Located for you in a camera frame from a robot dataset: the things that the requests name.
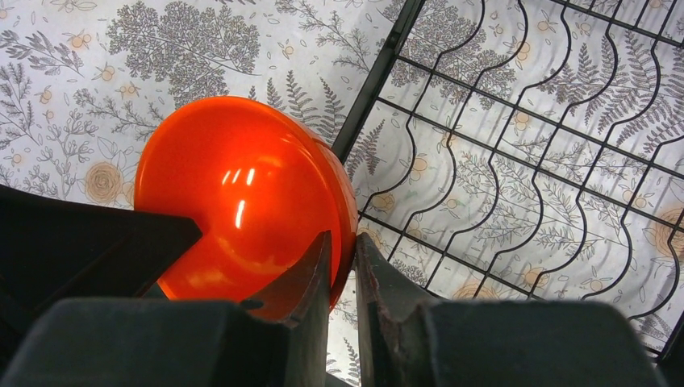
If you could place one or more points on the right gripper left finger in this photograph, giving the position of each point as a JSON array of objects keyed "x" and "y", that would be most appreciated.
[{"x": 275, "y": 337}]

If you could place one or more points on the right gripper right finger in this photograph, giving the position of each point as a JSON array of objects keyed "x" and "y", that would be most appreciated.
[{"x": 408, "y": 337}]

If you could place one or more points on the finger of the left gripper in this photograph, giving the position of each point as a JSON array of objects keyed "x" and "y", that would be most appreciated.
[{"x": 53, "y": 249}]

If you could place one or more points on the orange bowl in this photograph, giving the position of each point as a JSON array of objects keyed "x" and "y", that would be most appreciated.
[{"x": 260, "y": 186}]

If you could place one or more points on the floral table mat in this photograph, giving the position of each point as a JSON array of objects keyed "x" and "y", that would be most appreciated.
[{"x": 84, "y": 84}]

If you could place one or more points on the black wire dish rack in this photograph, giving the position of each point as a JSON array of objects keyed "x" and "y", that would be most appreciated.
[{"x": 530, "y": 150}]

